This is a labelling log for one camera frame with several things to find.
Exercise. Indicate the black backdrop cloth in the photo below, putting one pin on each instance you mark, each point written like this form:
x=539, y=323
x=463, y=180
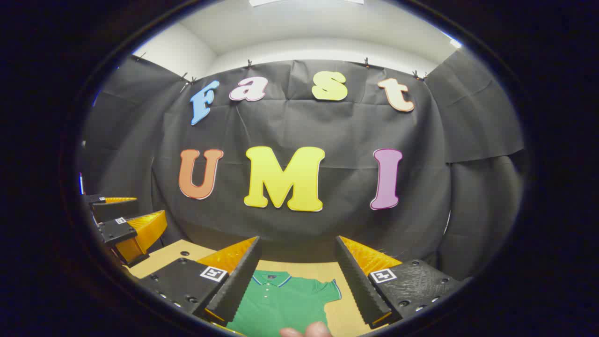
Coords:
x=327, y=126

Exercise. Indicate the white ceiling light panel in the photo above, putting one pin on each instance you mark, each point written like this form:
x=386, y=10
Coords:
x=262, y=2

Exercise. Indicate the green T-shirt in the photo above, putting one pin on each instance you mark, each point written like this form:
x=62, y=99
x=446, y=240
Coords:
x=285, y=304

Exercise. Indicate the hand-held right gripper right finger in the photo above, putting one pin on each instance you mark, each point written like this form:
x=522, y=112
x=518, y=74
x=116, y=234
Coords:
x=358, y=285

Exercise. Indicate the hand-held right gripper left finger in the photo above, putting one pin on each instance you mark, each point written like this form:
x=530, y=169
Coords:
x=238, y=285

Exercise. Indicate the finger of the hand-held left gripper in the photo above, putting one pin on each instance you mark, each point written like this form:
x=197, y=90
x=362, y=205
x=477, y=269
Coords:
x=114, y=230
x=112, y=208

